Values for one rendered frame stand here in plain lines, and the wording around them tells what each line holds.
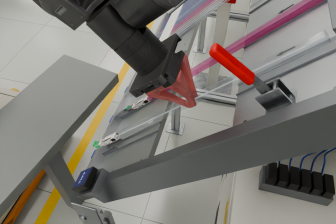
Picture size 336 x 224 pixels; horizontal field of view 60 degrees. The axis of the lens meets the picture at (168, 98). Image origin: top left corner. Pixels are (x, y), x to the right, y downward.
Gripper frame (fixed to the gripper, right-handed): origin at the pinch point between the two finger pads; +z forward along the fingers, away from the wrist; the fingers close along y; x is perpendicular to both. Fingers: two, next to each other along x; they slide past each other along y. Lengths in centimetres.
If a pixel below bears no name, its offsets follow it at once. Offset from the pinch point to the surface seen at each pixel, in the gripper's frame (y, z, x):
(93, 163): -4.1, 2.9, 29.0
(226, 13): 94, 31, 25
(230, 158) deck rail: -10.7, 3.1, -6.7
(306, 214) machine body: 0.6, 43.6, 0.4
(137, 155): -5.6, 3.1, 13.8
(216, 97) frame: 60, 49, 39
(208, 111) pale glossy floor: 78, 71, 62
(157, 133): -1.8, 2.9, 9.8
